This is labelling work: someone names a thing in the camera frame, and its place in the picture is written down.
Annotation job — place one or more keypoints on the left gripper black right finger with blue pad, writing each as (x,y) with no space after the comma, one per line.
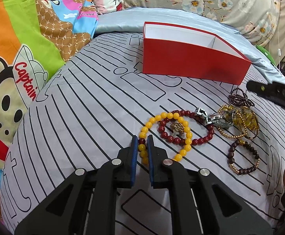
(200,202)

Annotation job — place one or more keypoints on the red cardboard box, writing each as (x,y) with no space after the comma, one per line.
(177,50)

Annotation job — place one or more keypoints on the silver metal wristwatch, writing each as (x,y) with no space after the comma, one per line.
(222,119)

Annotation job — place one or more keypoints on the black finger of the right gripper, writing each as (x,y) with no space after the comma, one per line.
(274,92)

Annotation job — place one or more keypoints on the colourful cartoon monkey quilt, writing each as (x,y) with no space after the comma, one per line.
(36,38)

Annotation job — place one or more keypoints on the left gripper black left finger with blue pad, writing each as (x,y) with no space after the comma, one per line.
(85,202)

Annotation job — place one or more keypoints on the grey striped bed sheet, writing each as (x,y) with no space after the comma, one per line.
(94,105)

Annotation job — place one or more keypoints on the green plastic object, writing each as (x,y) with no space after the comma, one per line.
(266,54)

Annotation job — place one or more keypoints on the light blue pillow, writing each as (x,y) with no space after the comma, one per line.
(133,19)

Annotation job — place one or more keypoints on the white hanging cord switch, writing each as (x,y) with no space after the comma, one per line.
(278,51)

